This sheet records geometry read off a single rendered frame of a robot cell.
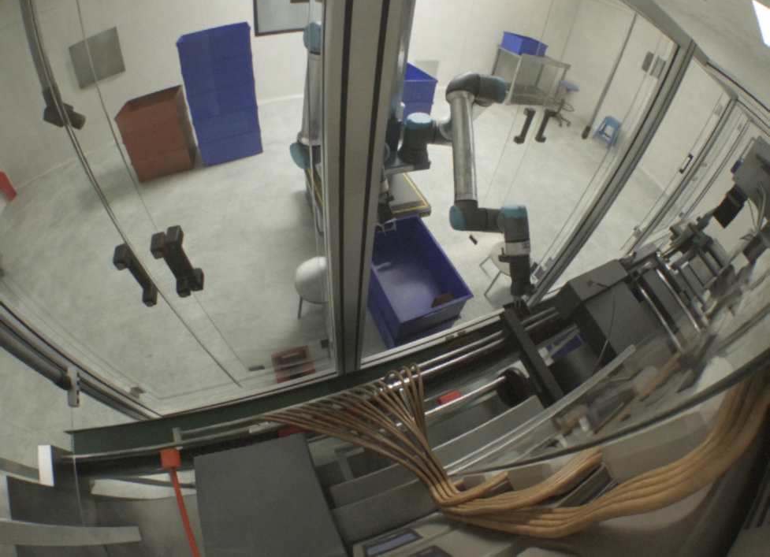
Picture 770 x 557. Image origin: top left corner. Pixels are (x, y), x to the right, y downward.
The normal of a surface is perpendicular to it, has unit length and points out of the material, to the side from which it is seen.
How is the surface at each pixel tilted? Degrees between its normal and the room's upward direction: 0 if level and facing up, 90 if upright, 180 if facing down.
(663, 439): 90
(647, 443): 90
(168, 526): 0
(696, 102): 90
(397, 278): 0
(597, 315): 0
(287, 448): 20
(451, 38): 90
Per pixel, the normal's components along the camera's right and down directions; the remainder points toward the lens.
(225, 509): -0.04, -0.83
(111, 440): 0.14, -0.62
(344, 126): 0.37, 0.75
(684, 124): -0.92, 0.24
